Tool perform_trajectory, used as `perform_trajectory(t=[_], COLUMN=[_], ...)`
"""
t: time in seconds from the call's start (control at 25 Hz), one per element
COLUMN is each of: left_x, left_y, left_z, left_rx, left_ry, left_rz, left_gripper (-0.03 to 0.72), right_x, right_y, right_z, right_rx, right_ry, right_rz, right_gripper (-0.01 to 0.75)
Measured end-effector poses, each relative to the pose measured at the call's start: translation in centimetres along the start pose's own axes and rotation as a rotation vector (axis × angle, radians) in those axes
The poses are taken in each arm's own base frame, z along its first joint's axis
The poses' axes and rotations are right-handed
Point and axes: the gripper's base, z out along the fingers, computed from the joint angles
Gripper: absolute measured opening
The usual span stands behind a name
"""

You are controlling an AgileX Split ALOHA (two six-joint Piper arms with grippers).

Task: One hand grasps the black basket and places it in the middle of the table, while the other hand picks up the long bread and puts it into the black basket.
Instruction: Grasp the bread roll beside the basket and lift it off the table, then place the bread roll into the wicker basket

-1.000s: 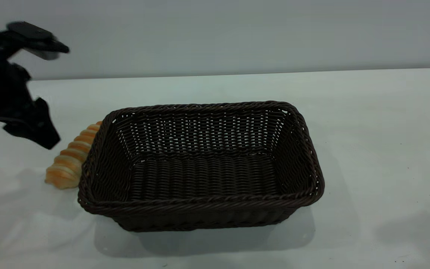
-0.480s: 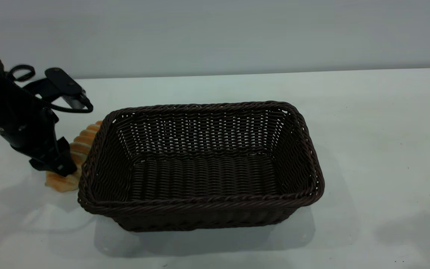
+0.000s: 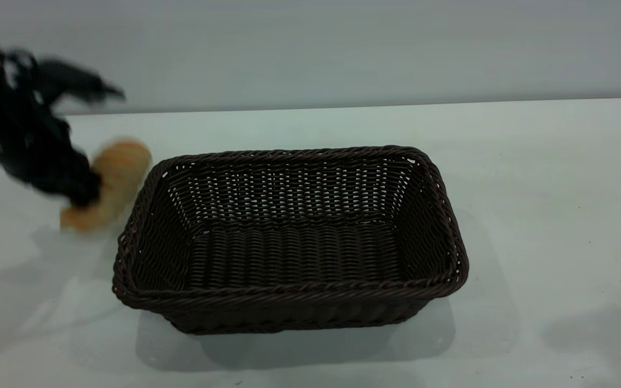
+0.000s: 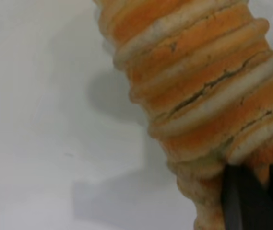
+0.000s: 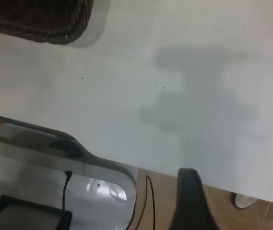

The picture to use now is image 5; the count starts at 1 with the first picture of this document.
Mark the black device box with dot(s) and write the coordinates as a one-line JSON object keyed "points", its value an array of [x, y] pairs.
{"points": [[30, 215]]}

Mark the black woven rectangular basket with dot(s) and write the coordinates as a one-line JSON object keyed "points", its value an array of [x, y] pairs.
{"points": [[30, 24]]}

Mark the grey metal robot stand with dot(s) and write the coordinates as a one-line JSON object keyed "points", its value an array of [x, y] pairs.
{"points": [[30, 172]]}

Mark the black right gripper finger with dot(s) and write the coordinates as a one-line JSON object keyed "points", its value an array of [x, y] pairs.
{"points": [[190, 203]]}

